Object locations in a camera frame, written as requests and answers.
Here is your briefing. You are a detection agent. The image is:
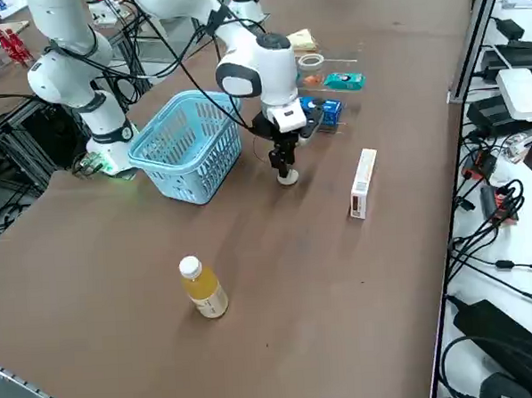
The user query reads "blue cookie box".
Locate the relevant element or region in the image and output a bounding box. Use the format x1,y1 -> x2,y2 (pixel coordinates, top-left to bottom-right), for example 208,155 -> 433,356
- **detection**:
299,94 -> 344,129

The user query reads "aluminium frame post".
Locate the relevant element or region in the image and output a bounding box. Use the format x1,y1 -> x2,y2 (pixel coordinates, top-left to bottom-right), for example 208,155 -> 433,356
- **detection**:
442,0 -> 512,106

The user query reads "white router box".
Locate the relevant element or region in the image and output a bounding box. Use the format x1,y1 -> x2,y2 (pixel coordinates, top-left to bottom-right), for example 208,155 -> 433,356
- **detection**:
495,67 -> 532,124

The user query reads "large black power adapter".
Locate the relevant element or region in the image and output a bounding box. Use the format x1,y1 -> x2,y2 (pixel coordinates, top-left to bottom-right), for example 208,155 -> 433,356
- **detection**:
452,296 -> 532,371

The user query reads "triangular wrapped sandwich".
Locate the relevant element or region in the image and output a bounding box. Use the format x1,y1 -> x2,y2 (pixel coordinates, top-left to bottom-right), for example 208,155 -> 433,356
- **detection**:
287,28 -> 320,54

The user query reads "clear acrylic display shelf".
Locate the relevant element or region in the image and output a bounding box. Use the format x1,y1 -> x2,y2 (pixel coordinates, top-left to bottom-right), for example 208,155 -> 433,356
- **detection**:
291,45 -> 373,136

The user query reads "white cardboard box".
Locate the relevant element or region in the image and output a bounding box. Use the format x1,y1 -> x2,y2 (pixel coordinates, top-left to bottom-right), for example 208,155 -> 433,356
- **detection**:
346,147 -> 382,222

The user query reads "red soda bottle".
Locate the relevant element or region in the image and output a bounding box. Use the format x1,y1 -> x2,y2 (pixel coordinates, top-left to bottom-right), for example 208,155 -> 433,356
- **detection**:
4,28 -> 35,67
0,20 -> 19,65

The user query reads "teal snack packet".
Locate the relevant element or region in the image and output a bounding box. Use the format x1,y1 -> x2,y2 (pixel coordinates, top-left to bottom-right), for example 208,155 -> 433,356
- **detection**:
323,69 -> 369,93

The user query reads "light blue plastic basket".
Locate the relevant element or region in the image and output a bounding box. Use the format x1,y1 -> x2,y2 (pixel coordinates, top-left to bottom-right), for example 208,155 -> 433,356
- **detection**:
124,87 -> 249,210

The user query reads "small black power adapter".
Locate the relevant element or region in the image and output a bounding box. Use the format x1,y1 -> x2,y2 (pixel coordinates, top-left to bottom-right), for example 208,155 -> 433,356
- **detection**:
494,15 -> 527,42

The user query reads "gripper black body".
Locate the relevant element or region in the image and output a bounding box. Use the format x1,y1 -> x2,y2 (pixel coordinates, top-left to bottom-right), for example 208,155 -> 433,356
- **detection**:
250,105 -> 326,150

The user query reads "yellow juice bottle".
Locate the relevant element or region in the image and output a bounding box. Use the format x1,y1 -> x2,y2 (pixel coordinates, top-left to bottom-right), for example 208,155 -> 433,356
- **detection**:
177,253 -> 230,321

